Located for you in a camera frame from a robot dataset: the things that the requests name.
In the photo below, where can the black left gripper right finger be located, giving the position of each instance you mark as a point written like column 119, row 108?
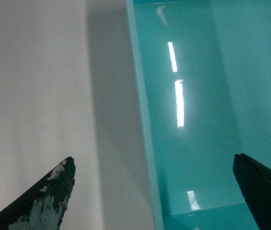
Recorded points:
column 254, row 181

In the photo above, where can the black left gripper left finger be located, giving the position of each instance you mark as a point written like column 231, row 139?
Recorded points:
column 42, row 206

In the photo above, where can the teal plastic bin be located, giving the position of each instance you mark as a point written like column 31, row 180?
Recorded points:
column 203, row 70

